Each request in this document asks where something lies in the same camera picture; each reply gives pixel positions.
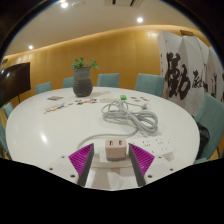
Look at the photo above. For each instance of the pale pink charger block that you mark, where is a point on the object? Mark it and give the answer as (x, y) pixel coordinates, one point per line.
(115, 150)

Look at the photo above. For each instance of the white power strip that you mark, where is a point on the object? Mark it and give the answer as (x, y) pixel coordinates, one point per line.
(156, 146)

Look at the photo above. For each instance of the black television screen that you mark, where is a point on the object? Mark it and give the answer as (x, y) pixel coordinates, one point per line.
(13, 81)

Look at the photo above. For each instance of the black bag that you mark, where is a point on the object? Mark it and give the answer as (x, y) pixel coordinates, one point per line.
(202, 136)

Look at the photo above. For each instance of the dark flat card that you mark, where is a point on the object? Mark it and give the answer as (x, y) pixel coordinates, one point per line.
(55, 98)

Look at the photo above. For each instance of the potted plant in grey vase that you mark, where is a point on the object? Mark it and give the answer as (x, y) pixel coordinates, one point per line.
(82, 83)

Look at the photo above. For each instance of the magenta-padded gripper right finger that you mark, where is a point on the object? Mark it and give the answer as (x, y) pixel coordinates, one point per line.
(145, 160)

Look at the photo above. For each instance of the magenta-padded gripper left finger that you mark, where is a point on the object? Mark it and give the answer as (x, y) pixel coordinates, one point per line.
(78, 160)

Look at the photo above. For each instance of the group of teal chairs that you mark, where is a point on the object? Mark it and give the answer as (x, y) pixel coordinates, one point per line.
(150, 83)

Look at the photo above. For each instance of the ceiling air vent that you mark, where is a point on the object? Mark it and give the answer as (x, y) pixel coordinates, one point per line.
(125, 2)

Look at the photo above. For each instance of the small white box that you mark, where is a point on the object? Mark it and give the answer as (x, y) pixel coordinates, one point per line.
(106, 99)

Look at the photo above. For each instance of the white calligraphy folding screen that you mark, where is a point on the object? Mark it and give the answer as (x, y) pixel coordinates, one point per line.
(176, 76)

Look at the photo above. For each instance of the scattered colourful small cards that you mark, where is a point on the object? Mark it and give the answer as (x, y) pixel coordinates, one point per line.
(140, 98)
(56, 107)

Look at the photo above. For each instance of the group of ceiling spotlights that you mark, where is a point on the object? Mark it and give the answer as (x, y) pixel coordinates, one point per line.
(139, 19)

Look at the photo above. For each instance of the small green object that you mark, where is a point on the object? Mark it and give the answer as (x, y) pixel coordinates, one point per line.
(123, 97)

